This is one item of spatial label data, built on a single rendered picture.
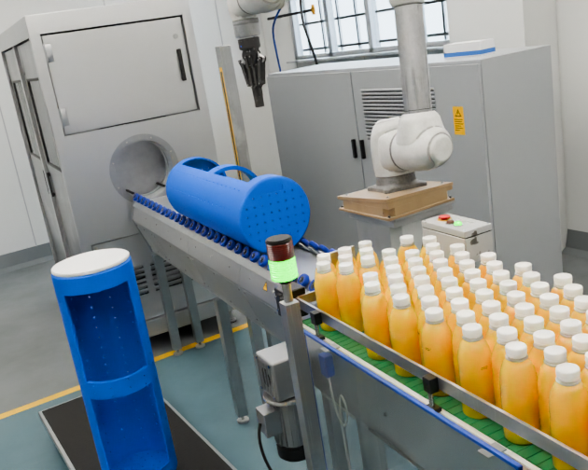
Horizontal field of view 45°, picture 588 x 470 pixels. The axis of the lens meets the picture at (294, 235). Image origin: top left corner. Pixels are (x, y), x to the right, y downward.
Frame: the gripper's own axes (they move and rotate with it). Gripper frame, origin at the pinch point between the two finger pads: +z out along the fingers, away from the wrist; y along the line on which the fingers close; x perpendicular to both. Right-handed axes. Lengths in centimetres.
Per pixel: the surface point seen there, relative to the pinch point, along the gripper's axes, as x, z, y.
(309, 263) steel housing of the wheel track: 2, 59, -15
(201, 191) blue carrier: 4, 34, 41
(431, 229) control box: -4, 45, -65
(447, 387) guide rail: 56, 59, -111
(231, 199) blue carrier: 11.7, 34.3, 10.8
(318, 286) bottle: 37, 50, -57
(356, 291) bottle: 33, 52, -67
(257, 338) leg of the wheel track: -21, 111, 55
